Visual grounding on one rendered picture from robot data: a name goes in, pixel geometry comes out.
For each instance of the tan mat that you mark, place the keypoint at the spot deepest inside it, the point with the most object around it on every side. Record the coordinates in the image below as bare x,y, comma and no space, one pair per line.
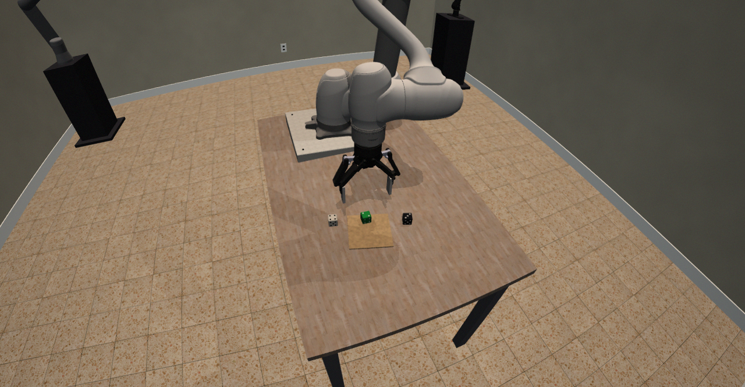
376,234

